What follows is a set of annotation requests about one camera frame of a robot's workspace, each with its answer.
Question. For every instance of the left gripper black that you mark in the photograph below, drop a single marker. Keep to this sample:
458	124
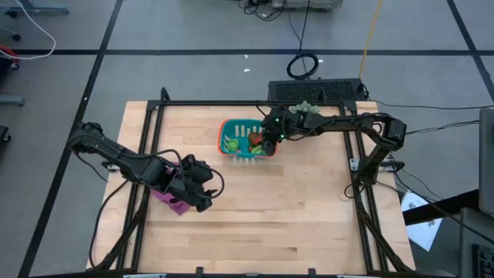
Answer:
185	185

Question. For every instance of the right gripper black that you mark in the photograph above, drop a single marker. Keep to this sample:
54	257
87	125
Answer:
273	134

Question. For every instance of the red toy strawberry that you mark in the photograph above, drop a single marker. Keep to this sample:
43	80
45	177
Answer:
254	137

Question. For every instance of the teal basket with orange rim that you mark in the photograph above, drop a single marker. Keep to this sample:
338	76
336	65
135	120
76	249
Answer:
241	135

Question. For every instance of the round green toy fruit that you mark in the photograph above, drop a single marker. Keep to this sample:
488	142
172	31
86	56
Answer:
232	145

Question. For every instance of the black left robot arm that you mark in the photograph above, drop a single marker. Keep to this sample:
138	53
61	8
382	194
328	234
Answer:
116	154

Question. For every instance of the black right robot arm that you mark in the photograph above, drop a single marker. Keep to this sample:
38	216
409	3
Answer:
347	121

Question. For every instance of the purple cloth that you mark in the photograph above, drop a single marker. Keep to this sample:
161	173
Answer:
175	206

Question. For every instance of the green plant in patterned pot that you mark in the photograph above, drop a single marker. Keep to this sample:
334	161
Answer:
305	107

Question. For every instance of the black perforated computer case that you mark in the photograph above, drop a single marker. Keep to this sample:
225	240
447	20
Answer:
308	90

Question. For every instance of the grey device box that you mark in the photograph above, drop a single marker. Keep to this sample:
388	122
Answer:
308	4

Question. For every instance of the white paper sheet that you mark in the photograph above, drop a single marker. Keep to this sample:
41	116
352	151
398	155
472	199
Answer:
422	231

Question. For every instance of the dark desk edge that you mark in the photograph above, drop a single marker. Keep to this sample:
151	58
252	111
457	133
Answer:
444	206

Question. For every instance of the grey cabinet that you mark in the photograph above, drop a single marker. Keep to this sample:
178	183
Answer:
487	162

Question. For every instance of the grey furniture foot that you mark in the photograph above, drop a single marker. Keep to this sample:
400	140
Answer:
11	100

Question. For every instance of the red object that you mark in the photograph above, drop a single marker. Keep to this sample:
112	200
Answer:
7	52

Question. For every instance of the grey chair base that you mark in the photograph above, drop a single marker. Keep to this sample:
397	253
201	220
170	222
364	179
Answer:
38	9

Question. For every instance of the black aluminium table frame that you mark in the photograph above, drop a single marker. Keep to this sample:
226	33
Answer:
216	103

